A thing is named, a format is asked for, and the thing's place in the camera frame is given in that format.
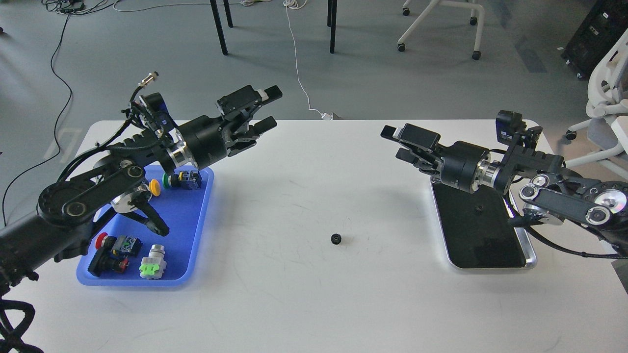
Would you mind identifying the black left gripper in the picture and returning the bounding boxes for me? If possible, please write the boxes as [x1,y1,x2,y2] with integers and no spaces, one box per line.
[178,85,283,169]

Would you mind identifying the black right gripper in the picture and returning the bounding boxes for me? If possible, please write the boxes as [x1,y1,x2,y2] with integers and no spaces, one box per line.
[381,124,491,192]

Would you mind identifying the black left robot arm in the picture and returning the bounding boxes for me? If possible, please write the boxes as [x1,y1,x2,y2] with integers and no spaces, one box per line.
[0,72,283,295]

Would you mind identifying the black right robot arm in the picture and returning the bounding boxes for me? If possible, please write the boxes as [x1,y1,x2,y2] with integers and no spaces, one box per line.
[381,110,627,260]

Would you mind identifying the silver metal tray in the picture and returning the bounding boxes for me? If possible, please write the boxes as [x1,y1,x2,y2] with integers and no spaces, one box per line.
[431,181,537,270]

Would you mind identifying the blue plastic tray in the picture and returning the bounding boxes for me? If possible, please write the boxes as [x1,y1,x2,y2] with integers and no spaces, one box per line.
[76,168,214,287]

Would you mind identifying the white chair base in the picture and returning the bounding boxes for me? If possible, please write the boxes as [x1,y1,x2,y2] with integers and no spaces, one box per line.
[396,0,486,61]

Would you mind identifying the black table legs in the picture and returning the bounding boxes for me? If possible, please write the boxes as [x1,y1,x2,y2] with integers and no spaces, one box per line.
[209,0,338,56]

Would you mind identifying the white office chair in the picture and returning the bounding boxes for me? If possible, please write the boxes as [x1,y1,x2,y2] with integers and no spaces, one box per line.
[565,31,628,179]

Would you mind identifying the black equipment case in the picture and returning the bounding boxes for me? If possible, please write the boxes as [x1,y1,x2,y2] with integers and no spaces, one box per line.
[561,0,628,80]

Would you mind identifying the green push button switch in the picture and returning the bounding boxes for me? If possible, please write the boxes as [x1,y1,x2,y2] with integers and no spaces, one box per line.
[163,170,202,190]

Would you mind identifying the white floor cable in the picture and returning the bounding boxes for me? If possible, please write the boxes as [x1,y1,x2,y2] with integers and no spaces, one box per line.
[113,0,339,121]

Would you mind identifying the yellow push button switch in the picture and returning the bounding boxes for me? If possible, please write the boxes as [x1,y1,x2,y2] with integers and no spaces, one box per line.
[148,178,161,197]

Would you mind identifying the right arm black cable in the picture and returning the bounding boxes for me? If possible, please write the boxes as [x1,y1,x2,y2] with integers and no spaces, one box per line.
[508,216,628,260]

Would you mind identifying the green white selector switch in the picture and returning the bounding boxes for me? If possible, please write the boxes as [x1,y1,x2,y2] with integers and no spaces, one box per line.
[139,244,167,280]

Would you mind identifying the black floor cable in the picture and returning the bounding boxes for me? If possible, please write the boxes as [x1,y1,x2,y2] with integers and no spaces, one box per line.
[0,0,116,226]

